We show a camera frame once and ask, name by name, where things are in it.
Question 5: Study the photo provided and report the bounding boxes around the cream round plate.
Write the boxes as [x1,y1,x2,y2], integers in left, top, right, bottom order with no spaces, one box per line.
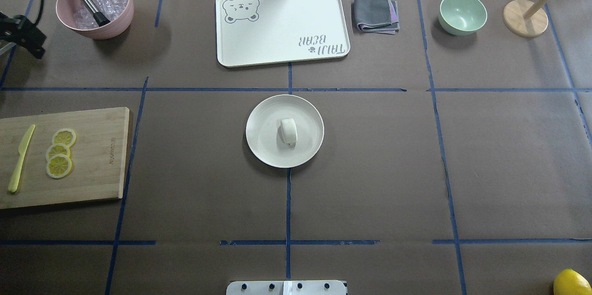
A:
[246,94,324,168]

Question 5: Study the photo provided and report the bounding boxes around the cream bear tray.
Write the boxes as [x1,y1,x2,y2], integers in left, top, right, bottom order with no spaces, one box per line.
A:
[216,0,351,68]

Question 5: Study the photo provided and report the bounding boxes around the folded grey cloth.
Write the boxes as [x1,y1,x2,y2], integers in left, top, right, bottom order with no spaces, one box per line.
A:
[353,0,400,35]

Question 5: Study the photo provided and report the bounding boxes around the white mounting pillar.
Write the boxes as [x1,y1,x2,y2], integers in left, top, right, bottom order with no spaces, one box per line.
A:
[226,280,348,295]

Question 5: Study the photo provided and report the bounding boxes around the bamboo cutting board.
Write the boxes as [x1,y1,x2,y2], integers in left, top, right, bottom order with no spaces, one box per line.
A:
[0,107,130,209]

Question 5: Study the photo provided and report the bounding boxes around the green bowl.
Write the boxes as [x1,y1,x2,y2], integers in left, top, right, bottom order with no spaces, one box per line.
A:
[438,0,488,36]

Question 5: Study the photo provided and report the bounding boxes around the pink bowl with ice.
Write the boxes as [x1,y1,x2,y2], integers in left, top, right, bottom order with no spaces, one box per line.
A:
[55,0,135,40]

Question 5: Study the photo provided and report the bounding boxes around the lemon slice top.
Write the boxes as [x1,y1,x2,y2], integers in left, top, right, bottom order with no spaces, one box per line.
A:
[51,128,77,148]

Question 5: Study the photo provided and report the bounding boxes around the lemon slice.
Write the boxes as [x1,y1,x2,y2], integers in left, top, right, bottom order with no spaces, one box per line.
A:
[51,128,77,148]
[46,154,73,179]
[46,143,71,162]

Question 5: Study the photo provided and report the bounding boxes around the lemon slice middle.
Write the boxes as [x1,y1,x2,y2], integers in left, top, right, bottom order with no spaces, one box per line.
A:
[46,143,71,162]

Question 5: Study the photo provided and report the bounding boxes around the lemon slice bottom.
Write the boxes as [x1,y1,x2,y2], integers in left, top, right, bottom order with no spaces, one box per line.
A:
[46,154,73,179]

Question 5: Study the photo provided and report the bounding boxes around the wooden mug tree stand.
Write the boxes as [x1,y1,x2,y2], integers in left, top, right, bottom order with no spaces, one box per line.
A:
[502,0,549,38]

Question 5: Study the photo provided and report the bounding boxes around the yellow plastic knife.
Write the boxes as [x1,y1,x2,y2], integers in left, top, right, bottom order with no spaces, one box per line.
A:
[8,124,36,194]

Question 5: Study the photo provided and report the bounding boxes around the yellow lemon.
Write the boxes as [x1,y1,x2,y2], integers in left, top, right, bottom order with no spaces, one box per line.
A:
[553,269,592,295]

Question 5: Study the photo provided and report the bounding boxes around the wire cup rack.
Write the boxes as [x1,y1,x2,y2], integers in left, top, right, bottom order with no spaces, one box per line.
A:
[0,40,16,55]

